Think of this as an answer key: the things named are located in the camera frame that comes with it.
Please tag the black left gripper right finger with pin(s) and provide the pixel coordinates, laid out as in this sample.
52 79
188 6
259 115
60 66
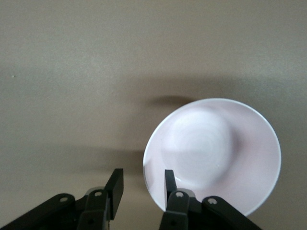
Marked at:
182 213

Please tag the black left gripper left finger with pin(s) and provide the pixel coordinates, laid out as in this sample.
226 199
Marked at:
96 210

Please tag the pink bowl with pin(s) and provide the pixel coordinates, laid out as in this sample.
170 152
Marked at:
216 148

